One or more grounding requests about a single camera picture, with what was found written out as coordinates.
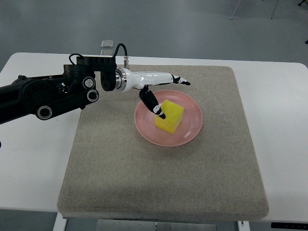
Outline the grey metal table frame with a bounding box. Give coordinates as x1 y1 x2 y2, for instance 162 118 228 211
52 211 251 231

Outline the yellow foam block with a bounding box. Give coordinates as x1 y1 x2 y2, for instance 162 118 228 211
155 100 184 134

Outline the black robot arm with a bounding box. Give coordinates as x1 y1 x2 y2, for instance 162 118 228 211
0 43 125 124

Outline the pink plate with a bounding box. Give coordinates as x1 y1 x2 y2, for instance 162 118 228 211
134 90 203 147

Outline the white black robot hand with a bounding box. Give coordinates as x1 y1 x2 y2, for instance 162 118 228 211
118 68 190 119

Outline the beige felt mat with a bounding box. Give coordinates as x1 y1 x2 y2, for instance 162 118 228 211
57 65 269 223

